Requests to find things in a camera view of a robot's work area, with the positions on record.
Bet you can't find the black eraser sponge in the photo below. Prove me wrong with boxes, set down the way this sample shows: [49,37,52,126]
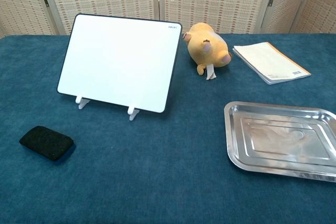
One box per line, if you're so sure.
[18,125,77,164]

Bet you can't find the white tablet board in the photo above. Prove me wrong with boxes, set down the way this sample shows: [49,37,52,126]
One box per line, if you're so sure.
[56,13,183,114]

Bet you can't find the white plastic stand foot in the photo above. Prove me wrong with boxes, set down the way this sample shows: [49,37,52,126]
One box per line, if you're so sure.
[75,94,91,110]
[127,106,140,122]

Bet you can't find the yellow plush toy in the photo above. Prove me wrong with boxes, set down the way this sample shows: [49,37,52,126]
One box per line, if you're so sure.
[183,22,234,81]

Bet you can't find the cream notebook orange spine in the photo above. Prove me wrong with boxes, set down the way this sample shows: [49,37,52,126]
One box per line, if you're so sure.
[232,41,312,85]

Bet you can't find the stainless steel tray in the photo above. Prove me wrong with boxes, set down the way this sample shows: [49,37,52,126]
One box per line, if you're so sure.
[224,101,336,183]

